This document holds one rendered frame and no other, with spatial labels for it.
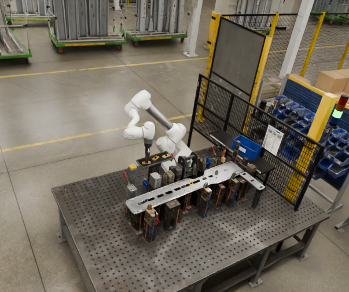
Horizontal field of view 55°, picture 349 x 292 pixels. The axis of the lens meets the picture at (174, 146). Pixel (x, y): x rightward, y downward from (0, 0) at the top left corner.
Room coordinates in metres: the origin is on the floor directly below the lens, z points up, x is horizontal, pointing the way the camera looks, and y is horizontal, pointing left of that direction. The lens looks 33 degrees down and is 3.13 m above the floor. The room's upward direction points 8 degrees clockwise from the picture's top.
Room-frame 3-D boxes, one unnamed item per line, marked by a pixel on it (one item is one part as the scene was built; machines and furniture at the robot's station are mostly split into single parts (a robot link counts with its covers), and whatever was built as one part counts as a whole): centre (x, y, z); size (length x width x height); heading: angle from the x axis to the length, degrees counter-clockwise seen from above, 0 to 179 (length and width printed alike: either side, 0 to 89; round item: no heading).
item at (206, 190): (2.52, -0.38, 0.87); 0.12 x 0.09 x 0.35; 40
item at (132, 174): (2.56, 0.37, 0.92); 0.08 x 0.08 x 0.44; 40
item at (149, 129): (2.64, 0.26, 1.54); 0.13 x 0.11 x 0.16; 119
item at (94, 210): (2.69, -0.29, 0.68); 2.56 x 1.61 x 0.04; 126
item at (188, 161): (2.84, -0.17, 0.94); 0.18 x 0.13 x 0.49; 130
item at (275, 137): (3.20, -1.07, 1.30); 0.23 x 0.02 x 0.31; 40
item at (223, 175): (2.60, -0.21, 1.00); 1.38 x 0.22 x 0.02; 130
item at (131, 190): (2.36, 0.34, 0.88); 0.11 x 0.10 x 0.36; 40
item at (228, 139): (3.35, -0.78, 1.01); 0.90 x 0.22 x 0.03; 40
